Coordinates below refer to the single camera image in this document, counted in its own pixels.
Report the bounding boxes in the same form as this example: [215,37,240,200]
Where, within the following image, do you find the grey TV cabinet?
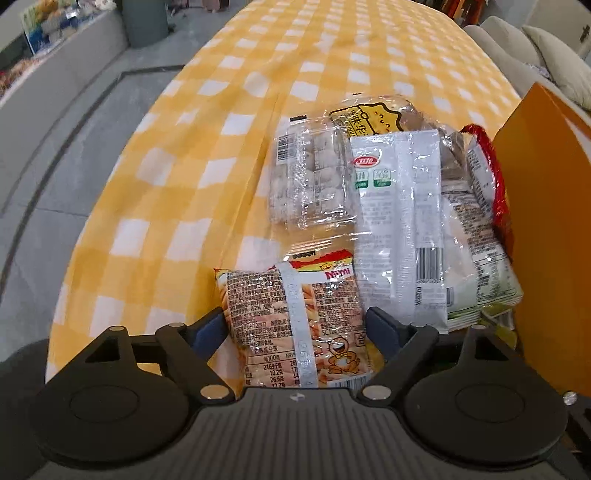
[0,10,128,204]

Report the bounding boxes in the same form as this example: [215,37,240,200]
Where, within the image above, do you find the red trimmed snack bag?
[442,124,523,331]

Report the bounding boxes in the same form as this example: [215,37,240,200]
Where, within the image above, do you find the orange cardboard box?
[494,84,590,395]

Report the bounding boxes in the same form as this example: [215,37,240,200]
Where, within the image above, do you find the clear pack white round candies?
[270,115,360,230]

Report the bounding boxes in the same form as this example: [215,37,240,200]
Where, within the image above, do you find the grey trash bin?
[121,0,169,48]

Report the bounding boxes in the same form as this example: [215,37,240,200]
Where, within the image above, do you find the orange Mimi snack bag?
[215,250,374,390]

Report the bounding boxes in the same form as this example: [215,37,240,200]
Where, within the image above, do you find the beige sofa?
[464,16,590,121]

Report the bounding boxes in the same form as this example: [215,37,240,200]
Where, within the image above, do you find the colourful picture book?
[20,0,97,55]

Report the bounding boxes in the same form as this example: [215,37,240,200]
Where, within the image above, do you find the yellow white checkered tablecloth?
[46,1,520,376]

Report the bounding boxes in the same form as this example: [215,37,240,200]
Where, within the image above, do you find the beige sofa cushion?
[523,25,591,111]

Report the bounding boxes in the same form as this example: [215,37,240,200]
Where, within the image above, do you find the clear bread bag yellow label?
[327,94,466,181]

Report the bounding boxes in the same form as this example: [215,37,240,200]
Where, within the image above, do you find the white snack bag green labels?
[351,130,449,333]

